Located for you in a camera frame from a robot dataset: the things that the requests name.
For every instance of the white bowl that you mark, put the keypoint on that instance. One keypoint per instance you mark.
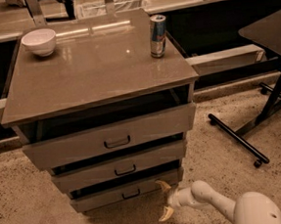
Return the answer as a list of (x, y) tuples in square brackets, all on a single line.
[(41, 42)]

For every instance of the grey bottom drawer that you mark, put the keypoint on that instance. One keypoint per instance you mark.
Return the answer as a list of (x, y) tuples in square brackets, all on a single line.
[(127, 191)]

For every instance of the blue silver drink can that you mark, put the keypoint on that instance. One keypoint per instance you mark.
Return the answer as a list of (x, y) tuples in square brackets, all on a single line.
[(158, 35)]

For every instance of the white wire basket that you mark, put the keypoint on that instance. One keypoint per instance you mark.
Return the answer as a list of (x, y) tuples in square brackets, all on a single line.
[(96, 9)]

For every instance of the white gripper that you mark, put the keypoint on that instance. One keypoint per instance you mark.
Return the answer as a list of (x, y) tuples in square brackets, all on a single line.
[(173, 198)]

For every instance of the grey drawer cabinet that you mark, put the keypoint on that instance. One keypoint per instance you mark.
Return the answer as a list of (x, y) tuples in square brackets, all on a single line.
[(101, 72)]

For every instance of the grey drawer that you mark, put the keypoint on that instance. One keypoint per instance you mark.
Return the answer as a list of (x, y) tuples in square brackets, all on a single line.
[(127, 191), (112, 137), (120, 166)]

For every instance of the black rolling side table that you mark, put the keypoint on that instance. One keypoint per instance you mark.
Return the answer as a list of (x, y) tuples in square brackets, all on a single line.
[(265, 33)]

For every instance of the grey middle drawer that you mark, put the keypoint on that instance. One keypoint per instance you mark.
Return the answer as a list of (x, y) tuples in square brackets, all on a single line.
[(120, 166)]

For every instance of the grey top drawer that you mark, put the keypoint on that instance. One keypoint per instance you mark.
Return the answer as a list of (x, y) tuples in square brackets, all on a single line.
[(112, 137)]

